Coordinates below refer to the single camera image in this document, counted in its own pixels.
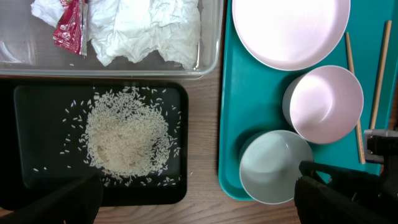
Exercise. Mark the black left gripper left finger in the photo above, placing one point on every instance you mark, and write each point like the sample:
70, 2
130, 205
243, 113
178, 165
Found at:
76, 202

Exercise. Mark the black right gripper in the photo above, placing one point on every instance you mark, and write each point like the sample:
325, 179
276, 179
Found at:
380, 147

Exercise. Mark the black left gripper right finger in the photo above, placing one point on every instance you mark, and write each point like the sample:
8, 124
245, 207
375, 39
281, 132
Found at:
317, 204

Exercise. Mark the wooden chopstick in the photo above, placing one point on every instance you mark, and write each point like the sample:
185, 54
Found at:
357, 99
380, 72

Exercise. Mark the grey bowl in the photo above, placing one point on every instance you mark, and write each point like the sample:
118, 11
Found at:
269, 165

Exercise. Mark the pink bowl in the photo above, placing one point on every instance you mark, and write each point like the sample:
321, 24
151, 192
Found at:
319, 104

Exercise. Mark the pile of rice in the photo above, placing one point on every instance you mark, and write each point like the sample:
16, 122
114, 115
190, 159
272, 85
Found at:
128, 134

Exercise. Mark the large pink plate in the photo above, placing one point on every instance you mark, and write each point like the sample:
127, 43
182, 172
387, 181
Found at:
290, 35

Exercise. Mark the red sauce packet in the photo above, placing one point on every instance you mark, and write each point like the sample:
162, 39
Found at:
71, 30

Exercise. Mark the white napkin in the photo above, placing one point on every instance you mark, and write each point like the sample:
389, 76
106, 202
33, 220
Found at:
135, 28

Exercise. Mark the black tray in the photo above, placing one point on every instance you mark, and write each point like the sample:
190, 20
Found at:
16, 103

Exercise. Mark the clear plastic bin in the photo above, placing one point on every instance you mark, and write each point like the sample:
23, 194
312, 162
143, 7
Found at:
27, 48

